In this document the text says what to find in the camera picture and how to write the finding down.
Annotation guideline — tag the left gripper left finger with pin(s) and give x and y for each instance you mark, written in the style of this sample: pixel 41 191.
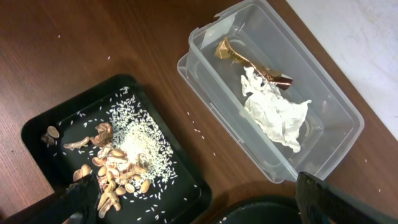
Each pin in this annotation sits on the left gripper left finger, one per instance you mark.
pixel 78 201

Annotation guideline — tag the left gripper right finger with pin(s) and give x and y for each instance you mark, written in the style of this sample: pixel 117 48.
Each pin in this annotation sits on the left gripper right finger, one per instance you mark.
pixel 320 202

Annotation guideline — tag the food scraps pile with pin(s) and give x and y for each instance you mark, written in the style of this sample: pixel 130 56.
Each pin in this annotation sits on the food scraps pile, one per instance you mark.
pixel 131 155

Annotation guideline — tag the white napkin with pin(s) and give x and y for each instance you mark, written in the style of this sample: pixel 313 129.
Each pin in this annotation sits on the white napkin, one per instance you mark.
pixel 279 118

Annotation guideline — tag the gold coffee sachet wrapper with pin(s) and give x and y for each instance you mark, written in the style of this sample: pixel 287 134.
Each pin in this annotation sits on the gold coffee sachet wrapper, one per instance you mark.
pixel 224 50

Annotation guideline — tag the round black serving tray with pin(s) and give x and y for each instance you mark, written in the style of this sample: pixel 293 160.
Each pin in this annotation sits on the round black serving tray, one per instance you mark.
pixel 271 209

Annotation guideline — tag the black rectangular tray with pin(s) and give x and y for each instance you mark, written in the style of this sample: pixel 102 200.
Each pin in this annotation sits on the black rectangular tray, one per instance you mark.
pixel 180 200

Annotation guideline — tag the clear plastic storage bin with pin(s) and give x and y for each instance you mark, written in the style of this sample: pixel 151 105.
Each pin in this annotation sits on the clear plastic storage bin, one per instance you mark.
pixel 257 32

